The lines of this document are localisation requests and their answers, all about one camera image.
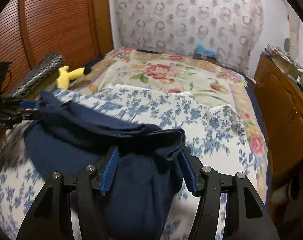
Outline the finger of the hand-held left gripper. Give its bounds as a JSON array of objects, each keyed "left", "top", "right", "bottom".
[
  {"left": 6, "top": 109, "right": 43, "bottom": 122},
  {"left": 6, "top": 97, "right": 43, "bottom": 109}
]

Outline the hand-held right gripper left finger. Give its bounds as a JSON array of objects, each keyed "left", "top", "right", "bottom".
[{"left": 16, "top": 147, "right": 120, "bottom": 240}]

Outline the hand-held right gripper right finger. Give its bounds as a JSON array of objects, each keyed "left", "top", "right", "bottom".
[{"left": 178, "top": 151, "right": 279, "bottom": 240}]

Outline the navy printed t-shirt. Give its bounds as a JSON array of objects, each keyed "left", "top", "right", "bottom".
[{"left": 24, "top": 89, "right": 187, "bottom": 240}]

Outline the person's left hand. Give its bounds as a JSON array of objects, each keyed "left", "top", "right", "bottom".
[{"left": 0, "top": 128, "right": 10, "bottom": 155}]

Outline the yellow plush toy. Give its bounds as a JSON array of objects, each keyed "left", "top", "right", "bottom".
[{"left": 56, "top": 65, "right": 86, "bottom": 89}]

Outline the blue floral white quilt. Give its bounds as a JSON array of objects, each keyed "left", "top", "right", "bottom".
[{"left": 0, "top": 84, "right": 247, "bottom": 240}]

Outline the wooden louvered wardrobe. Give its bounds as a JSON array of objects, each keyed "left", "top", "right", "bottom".
[{"left": 0, "top": 0, "right": 114, "bottom": 98}]

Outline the grey cylindrical container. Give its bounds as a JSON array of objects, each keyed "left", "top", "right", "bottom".
[{"left": 271, "top": 177, "right": 303, "bottom": 206}]

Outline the rose floral blanket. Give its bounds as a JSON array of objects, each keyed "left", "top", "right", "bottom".
[{"left": 85, "top": 47, "right": 270, "bottom": 198}]

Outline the wooden cabinet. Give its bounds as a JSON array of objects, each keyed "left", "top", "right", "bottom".
[{"left": 254, "top": 54, "right": 303, "bottom": 221}]

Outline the small brown box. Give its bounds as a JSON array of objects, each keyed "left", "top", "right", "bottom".
[{"left": 194, "top": 53, "right": 218, "bottom": 64}]

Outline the blue plastic bag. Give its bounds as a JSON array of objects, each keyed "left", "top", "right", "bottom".
[{"left": 195, "top": 44, "right": 217, "bottom": 57}]

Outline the cardboard box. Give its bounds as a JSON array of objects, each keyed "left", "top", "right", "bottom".
[{"left": 274, "top": 60, "right": 302, "bottom": 79}]

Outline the pile of small packets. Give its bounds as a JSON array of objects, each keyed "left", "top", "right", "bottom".
[{"left": 264, "top": 44, "right": 303, "bottom": 78}]

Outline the beige patterned curtain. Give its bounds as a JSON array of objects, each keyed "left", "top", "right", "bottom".
[{"left": 289, "top": 12, "right": 301, "bottom": 56}]

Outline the dark ring-patterned pillow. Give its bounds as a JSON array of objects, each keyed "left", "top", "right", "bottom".
[{"left": 11, "top": 52, "right": 66, "bottom": 98}]

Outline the sheer ring-patterned curtain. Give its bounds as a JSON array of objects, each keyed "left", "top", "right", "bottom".
[{"left": 113, "top": 0, "right": 265, "bottom": 76}]

